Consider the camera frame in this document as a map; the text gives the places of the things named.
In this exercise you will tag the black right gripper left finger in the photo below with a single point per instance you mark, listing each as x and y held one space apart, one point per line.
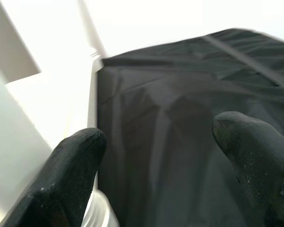
61 177

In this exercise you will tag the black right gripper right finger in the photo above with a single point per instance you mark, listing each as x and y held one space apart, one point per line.
258 165

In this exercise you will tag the black tablecloth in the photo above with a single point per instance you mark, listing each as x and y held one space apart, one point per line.
180 94

